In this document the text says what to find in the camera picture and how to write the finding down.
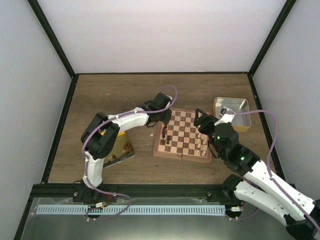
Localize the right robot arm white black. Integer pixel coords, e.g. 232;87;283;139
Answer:
194;108;320;240

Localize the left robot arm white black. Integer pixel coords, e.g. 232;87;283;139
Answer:
81;92;177;202

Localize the row of white chess pieces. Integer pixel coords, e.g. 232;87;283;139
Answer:
195;133;208;158

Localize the dark chess piece on board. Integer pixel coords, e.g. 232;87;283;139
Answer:
166;135;171;145

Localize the wooden chess board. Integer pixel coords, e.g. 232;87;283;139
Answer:
153;108;213;164

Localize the gold tin with dark pieces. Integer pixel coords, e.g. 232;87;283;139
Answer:
103;131;135;168

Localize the silver tin yellow rim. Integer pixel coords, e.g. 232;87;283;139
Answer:
212;97;252;133

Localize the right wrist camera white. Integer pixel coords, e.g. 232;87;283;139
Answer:
214;106;237;126

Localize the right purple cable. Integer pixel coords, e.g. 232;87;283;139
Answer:
234;109;320;233

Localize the purple cable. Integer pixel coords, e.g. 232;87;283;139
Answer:
81;84;179;222
234;109;320;233

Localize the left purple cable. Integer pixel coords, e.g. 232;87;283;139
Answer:
81;84;179;222

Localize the light blue cable duct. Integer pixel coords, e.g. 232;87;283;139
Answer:
36;204;226;216

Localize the black aluminium frame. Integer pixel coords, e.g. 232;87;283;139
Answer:
14;0;296;240

